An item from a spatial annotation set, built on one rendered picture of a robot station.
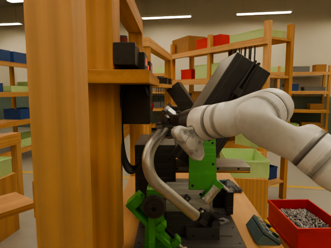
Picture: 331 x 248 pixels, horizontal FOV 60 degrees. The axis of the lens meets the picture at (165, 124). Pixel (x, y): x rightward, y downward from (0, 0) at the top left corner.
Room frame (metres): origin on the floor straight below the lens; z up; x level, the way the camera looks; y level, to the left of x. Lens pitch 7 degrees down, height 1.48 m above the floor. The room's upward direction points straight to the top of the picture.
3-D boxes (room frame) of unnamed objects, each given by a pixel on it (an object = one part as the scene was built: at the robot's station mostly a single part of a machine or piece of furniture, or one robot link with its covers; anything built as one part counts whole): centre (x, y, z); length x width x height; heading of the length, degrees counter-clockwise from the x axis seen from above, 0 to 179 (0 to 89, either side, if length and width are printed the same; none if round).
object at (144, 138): (1.39, 0.04, 1.07); 0.30 x 0.18 x 0.34; 179
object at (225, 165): (1.36, -0.19, 1.11); 0.39 x 0.16 x 0.03; 89
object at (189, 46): (4.60, -0.82, 1.19); 2.30 x 0.55 x 2.39; 31
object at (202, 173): (1.21, -0.16, 1.17); 0.13 x 0.12 x 0.20; 179
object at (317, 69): (9.29, -3.51, 1.12); 3.16 x 0.54 x 2.24; 80
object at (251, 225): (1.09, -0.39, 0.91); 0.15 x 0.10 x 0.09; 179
